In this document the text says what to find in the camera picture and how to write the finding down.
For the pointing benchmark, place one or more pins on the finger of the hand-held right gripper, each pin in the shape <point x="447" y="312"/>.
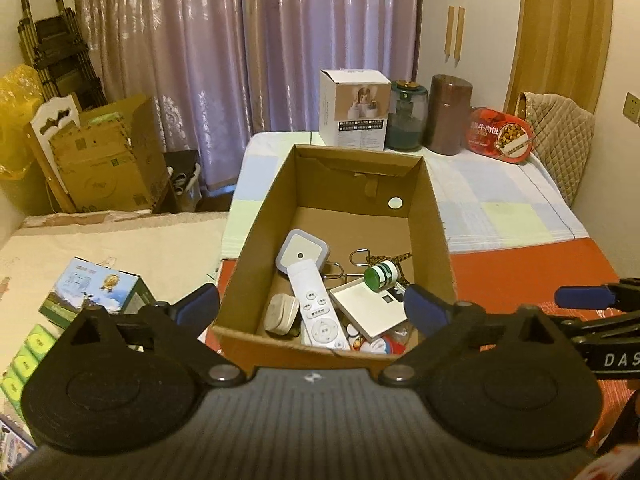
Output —
<point x="580" y="297"/>
<point x="605" y="325"/>

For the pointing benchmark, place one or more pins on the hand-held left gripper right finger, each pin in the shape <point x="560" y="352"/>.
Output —
<point x="425" y="308"/>

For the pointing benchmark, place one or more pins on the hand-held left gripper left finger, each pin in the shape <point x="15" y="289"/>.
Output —
<point x="197" y="306"/>

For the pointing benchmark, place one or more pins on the red santa toy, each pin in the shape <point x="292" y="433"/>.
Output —
<point x="392" y="349"/>

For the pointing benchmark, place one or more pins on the small green-capped bottle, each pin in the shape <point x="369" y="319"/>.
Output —
<point x="380" y="275"/>

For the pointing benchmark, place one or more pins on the beige rounded plug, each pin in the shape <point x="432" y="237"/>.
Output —
<point x="280" y="312"/>

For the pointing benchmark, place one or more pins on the white remote control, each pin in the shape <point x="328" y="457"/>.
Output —
<point x="320" y="320"/>

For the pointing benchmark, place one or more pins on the white square plug-in night light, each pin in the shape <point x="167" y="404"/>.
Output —
<point x="300" y="250"/>

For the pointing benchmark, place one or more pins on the brown cardboard box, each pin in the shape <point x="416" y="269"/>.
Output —
<point x="345" y="220"/>

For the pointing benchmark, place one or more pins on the red printed table mat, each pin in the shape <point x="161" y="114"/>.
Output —
<point x="500" y="275"/>

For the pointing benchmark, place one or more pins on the blue green milk box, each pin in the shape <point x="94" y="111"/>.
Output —
<point x="90" y="290"/>

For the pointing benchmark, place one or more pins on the beige bedspread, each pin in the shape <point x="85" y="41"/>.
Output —
<point x="100" y="245"/>

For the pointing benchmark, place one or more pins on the black storage bin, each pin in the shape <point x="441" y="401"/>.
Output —
<point x="182" y="180"/>

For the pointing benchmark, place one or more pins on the chair with beige quilted cover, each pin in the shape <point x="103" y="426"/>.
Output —
<point x="560" y="145"/>

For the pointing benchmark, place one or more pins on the large brown shipping carton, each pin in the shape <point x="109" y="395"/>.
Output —
<point x="110" y="170"/>

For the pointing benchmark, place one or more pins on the pack of green tissue packets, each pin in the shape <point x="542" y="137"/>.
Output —
<point x="27" y="360"/>

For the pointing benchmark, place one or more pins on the red oval food packet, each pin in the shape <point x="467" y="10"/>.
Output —
<point x="500" y="135"/>

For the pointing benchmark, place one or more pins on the green glass jar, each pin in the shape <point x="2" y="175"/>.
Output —
<point x="407" y="120"/>

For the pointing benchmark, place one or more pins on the brown metal canister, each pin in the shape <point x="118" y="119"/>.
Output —
<point x="447" y="115"/>

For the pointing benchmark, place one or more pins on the white product box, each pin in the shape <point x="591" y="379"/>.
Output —
<point x="355" y="110"/>

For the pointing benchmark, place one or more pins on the colourful printed packet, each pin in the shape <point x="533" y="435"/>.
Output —
<point x="12" y="440"/>

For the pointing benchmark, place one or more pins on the white cutout wooden board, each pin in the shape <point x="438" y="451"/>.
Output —
<point x="52" y="120"/>

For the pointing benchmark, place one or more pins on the mauve patterned curtain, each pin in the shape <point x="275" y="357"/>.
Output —
<point x="225" y="60"/>

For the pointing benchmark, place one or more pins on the yellow plastic bag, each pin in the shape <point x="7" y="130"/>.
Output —
<point x="17" y="120"/>

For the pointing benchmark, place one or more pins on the dark folding ladder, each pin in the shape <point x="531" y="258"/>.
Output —
<point x="55" y="45"/>

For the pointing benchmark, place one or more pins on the beige wall socket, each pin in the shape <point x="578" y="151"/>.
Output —
<point x="631" y="109"/>

